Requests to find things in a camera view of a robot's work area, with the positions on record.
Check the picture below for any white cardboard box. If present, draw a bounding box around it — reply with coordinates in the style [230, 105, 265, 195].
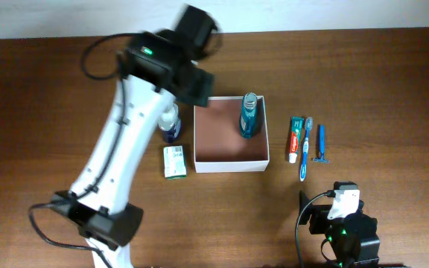
[193, 95, 270, 173]

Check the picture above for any toothpaste tube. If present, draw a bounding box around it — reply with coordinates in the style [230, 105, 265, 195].
[288, 117, 304, 164]

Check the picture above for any blue disposable razor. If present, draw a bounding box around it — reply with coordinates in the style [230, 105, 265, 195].
[313, 125, 330, 164]

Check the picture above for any blue white toothbrush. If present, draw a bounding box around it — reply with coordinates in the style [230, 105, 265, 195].
[299, 117, 314, 182]

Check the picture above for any white green soap box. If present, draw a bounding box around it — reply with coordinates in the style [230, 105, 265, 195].
[163, 145, 187, 179]

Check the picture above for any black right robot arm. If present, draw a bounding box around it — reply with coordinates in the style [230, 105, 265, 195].
[295, 190, 380, 268]

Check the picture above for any teal mouthwash bottle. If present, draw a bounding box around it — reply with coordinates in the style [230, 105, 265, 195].
[239, 92, 258, 138]

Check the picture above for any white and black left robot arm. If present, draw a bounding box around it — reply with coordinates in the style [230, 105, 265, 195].
[51, 5, 222, 267]

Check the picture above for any clear pump soap bottle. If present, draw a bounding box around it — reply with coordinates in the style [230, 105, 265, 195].
[158, 103, 181, 144]

